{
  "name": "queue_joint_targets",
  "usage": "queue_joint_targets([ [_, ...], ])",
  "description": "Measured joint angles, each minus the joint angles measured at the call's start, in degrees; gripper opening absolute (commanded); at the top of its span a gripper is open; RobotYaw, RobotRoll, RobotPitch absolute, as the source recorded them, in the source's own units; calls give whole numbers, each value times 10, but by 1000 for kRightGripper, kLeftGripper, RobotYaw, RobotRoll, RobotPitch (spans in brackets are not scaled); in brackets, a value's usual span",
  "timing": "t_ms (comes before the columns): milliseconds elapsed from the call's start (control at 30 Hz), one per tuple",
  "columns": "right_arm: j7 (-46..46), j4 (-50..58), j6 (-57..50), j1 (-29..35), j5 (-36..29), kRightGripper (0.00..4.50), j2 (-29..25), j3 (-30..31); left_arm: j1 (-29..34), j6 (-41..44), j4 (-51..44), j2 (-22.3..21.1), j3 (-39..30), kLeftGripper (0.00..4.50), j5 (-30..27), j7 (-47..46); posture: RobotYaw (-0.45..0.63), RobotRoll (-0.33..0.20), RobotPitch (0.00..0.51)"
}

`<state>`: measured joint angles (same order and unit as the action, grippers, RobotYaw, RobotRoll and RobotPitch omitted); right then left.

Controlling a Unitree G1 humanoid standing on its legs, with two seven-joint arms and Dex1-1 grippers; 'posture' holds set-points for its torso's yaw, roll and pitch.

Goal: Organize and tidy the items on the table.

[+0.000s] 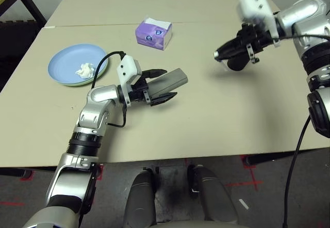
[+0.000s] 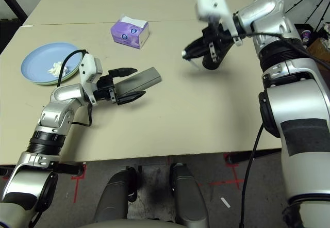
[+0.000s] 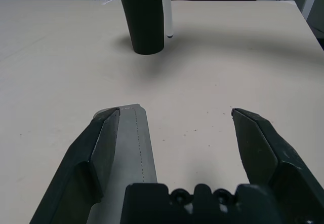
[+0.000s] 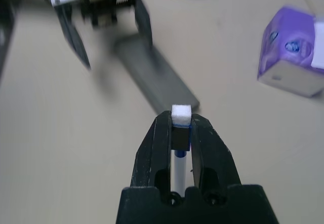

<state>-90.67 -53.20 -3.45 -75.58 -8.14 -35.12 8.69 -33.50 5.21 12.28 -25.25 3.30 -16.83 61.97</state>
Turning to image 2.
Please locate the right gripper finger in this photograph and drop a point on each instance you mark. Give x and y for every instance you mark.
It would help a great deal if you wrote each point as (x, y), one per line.
(198, 52)
(197, 42)

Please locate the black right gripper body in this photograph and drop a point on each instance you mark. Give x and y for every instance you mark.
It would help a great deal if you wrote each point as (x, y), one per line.
(217, 38)

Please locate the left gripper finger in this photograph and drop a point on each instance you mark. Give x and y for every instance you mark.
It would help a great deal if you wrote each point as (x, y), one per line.
(131, 97)
(123, 71)

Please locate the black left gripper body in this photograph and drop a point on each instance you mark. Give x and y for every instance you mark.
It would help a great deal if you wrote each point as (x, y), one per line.
(107, 88)

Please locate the grey glasses case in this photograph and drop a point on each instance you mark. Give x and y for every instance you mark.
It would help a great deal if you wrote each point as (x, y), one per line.
(144, 78)

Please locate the white tissue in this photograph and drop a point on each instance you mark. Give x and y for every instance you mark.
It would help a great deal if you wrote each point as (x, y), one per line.
(55, 68)

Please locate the blue plate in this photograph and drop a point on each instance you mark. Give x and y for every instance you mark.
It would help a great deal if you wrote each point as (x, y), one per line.
(38, 60)

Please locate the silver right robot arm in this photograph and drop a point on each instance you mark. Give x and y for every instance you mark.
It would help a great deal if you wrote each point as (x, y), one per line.
(291, 96)

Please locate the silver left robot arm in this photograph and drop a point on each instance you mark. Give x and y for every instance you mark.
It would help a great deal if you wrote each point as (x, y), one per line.
(56, 106)

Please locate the black cup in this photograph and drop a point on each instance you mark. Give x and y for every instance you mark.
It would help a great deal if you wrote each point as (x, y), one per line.
(208, 63)

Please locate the green plate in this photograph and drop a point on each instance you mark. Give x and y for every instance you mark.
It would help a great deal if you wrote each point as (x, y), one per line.
(72, 75)

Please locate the purple tissue pack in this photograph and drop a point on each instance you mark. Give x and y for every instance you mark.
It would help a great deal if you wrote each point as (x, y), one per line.
(126, 33)

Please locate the black table foot bar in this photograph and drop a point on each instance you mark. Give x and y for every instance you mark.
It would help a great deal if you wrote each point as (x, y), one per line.
(239, 158)
(69, 168)

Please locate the purple and white paper cup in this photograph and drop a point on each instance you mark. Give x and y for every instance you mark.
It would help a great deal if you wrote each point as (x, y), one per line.
(306, 35)

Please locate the grey robot left leg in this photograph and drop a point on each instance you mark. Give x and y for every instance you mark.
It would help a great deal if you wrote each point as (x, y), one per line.
(116, 197)

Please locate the grey robot leg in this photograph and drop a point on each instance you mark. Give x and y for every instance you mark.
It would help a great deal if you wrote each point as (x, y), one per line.
(116, 197)
(188, 197)

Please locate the brown cardboard box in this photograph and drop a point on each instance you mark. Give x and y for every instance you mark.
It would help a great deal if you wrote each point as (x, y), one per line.
(318, 50)

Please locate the white tape strip on table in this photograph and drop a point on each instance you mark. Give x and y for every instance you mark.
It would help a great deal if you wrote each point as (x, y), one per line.
(27, 26)

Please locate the black tripod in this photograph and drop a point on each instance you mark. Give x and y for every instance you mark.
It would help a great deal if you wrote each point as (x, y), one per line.
(314, 3)

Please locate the black foam mats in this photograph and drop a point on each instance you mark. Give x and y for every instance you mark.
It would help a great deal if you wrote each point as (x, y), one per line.
(9, 34)

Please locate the grey robot right leg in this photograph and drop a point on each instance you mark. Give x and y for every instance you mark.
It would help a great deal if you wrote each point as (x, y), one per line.
(188, 197)

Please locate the grey robot torso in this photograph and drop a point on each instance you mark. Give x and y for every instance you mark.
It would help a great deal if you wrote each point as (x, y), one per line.
(139, 224)

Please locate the white tape strip on floor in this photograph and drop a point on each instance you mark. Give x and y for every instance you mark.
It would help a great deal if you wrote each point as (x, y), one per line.
(225, 203)

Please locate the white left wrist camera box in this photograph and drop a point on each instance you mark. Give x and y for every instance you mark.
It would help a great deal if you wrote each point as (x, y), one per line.
(87, 70)

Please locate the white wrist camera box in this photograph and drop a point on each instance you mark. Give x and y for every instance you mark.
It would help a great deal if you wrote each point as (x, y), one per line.
(214, 5)
(87, 70)

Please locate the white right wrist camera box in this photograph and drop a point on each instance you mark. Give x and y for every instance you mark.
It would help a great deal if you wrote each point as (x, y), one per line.
(214, 5)

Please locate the side table with black frame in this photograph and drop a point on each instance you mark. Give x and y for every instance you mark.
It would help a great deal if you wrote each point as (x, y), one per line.
(10, 1)

